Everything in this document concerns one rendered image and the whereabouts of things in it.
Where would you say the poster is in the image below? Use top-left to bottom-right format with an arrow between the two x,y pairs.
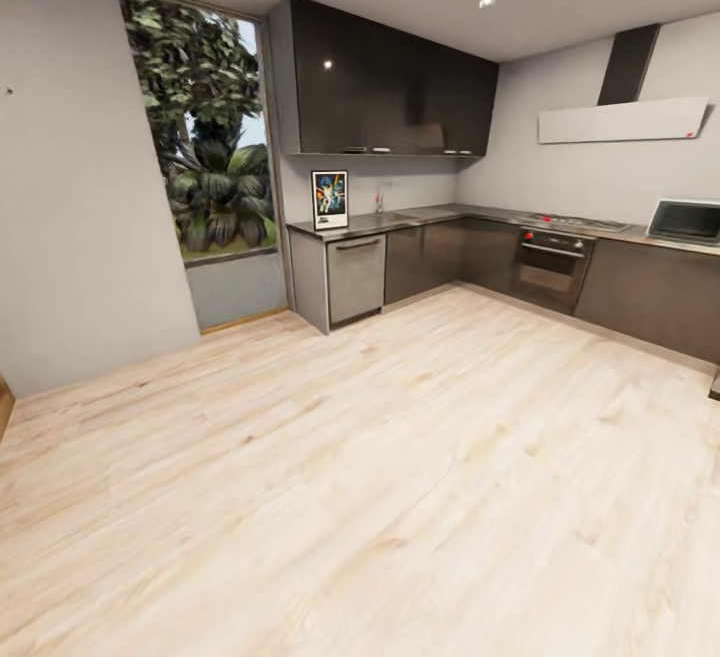
306,169 -> 350,230

